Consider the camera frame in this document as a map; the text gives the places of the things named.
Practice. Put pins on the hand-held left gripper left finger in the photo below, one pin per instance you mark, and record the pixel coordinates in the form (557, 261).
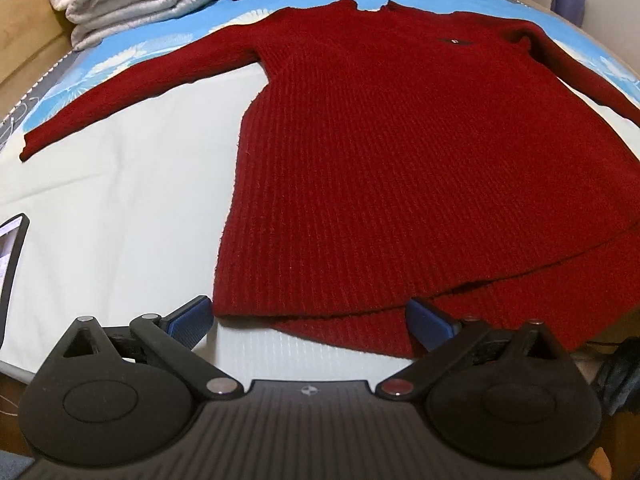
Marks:
(191, 321)

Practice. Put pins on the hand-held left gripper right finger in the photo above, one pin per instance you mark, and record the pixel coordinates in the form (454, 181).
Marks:
(424, 326)

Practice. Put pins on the dark red knit sweater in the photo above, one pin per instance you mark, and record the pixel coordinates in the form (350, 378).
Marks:
(400, 160)

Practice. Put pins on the blue and white bed sheet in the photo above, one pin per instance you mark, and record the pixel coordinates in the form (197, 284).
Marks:
(125, 210)

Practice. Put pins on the black tablet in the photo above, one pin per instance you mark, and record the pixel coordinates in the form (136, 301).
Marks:
(14, 270)

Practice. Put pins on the dark cloth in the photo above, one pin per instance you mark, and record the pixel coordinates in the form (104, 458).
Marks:
(620, 375)

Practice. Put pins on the purple box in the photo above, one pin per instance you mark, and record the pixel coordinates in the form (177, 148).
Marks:
(567, 5)

